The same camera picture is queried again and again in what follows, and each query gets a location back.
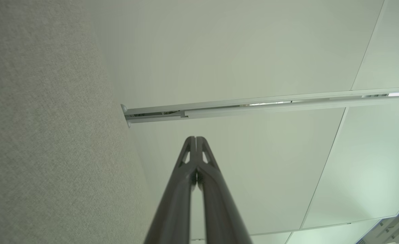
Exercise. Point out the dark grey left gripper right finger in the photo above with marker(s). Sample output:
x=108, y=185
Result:
x=219, y=210

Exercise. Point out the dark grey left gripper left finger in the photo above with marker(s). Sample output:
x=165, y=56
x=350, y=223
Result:
x=174, y=210

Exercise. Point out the aluminium ceiling rail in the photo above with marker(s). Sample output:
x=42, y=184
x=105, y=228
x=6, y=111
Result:
x=270, y=107

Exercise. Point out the grey metal partition frame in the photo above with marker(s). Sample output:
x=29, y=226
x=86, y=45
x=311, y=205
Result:
x=396, y=223

